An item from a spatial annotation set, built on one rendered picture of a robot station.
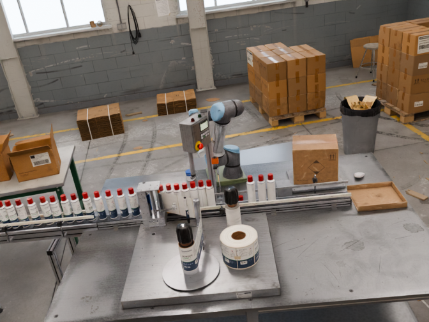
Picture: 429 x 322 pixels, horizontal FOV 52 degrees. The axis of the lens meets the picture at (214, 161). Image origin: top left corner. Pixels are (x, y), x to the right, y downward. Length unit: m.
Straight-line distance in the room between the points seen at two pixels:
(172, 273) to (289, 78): 4.19
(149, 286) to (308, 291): 0.81
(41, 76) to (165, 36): 2.26
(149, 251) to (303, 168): 1.18
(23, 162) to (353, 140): 3.43
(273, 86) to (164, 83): 2.69
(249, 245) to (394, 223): 0.94
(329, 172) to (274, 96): 3.17
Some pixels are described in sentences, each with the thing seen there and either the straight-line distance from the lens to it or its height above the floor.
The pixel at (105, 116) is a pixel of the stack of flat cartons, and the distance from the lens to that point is 6.68.
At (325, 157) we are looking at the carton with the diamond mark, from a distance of 3.04.
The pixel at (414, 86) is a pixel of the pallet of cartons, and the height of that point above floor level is 0.50.
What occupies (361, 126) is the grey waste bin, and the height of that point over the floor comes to 0.41.
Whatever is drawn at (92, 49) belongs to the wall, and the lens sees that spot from 8.06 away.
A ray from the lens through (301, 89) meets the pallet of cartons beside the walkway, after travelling 6.24.
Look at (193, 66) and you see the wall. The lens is 8.14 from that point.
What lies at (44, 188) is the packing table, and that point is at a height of 0.76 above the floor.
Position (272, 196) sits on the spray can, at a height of 0.94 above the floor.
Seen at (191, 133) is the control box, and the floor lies 1.42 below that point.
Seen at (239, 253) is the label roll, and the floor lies 0.99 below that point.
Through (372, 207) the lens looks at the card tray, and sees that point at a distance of 2.91.
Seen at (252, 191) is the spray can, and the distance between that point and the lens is 2.82.
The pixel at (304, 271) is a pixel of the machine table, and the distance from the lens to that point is 2.44.
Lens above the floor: 2.44
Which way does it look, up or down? 27 degrees down
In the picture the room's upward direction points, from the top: 7 degrees counter-clockwise
